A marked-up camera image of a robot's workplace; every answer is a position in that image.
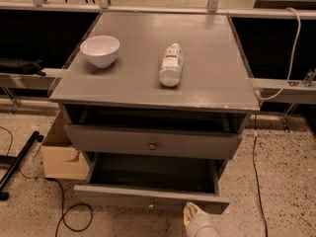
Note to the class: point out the black cloth bundle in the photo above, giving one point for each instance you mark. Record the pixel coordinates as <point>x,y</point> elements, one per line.
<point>20,66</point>

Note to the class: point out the metal rail bracket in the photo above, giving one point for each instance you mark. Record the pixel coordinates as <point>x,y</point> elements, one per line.
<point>305,82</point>

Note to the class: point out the black stand leg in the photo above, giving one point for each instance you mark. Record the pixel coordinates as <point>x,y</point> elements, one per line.
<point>11,163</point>

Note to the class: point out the clear plastic bottle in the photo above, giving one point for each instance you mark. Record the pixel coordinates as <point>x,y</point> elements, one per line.
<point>171,68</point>

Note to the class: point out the grey drawer cabinet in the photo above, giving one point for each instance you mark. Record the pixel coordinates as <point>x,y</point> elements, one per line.
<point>215,93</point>

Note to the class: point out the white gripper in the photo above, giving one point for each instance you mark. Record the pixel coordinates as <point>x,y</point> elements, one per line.
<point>204,225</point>

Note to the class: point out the white bowl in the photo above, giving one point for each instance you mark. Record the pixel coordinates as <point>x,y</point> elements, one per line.
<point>101,51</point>

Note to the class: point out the grey top drawer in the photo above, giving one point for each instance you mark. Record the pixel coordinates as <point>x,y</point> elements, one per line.
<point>137,141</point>

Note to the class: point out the cardboard box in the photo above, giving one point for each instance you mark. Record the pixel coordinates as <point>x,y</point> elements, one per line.
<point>60,159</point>

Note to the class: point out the grey drawer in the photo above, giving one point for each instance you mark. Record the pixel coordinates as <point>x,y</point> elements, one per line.
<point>152,182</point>
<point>137,141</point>

